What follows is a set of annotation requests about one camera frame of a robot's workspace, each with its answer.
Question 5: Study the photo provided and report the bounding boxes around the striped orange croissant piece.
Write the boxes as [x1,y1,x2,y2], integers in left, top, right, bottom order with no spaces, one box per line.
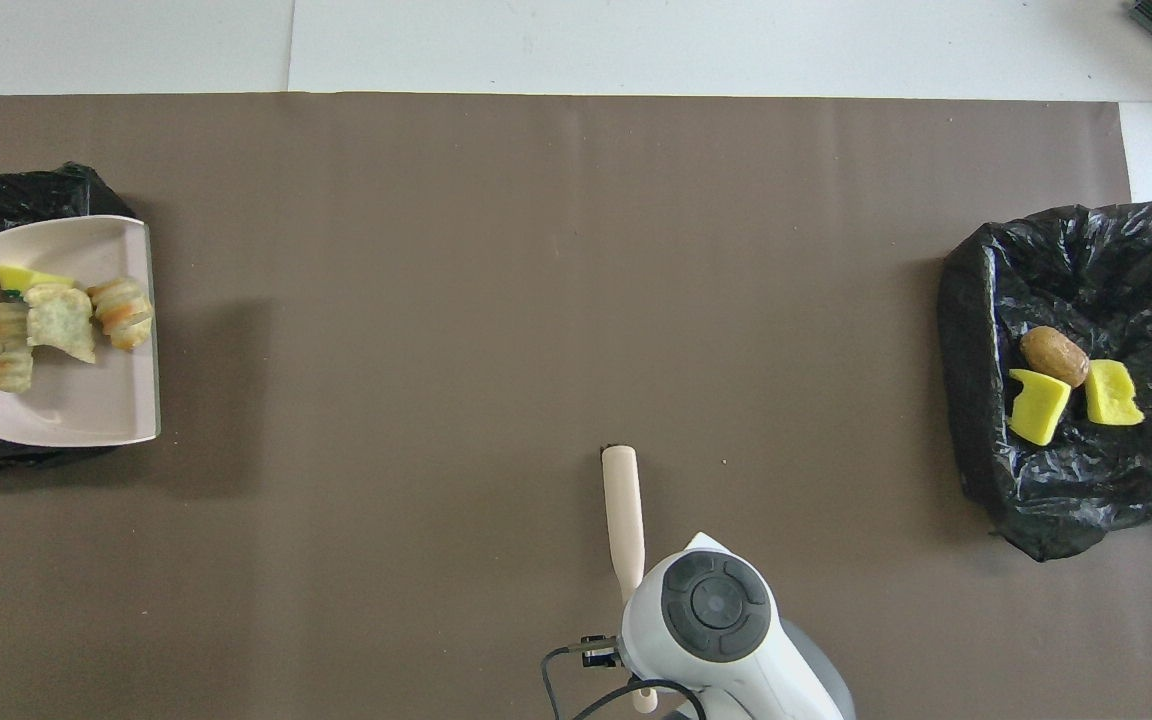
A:
[87,277,155,352]

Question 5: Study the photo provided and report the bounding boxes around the box wrapped in black bag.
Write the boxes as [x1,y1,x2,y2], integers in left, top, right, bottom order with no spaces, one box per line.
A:
[0,163,143,473]

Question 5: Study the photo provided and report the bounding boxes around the small yellow cheese wedge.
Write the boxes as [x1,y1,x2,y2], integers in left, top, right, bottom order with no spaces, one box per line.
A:
[0,262,77,297]

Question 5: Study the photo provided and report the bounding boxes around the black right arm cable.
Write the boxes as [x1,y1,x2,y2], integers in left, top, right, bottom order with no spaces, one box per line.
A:
[540,645,709,720]

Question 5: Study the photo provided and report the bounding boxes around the open bin with black bag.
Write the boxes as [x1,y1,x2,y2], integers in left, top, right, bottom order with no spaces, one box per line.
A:
[939,200,1152,563]

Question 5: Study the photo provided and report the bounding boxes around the pale flaky pastry piece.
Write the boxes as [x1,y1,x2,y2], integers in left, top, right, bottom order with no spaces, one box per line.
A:
[24,284,97,365]

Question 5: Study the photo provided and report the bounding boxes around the rounded yellow cheese chunk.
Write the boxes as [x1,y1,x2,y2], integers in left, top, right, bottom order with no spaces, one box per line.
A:
[1084,360,1146,428]

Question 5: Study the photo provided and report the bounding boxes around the beige hand brush black bristles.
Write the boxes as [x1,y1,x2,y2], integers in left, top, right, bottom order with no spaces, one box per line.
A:
[601,445,659,714]

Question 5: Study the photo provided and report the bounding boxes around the brown paper table mat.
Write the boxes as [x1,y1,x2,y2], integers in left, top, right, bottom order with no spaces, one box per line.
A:
[0,94,1152,720]

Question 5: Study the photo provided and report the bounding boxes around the pale pink plastic dustpan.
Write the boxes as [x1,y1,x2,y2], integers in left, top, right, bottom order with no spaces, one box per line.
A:
[0,215,161,448]

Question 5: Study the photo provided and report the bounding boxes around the brown bread roll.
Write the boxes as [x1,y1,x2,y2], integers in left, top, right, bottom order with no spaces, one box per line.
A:
[1021,325,1091,389]

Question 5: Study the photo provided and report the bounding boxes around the golden croissant piece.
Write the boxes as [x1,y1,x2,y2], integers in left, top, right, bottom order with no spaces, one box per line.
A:
[0,300,35,394]

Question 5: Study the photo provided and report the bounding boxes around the notched yellow cheese chunk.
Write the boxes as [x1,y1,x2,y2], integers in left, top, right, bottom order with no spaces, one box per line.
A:
[1008,369,1073,447]

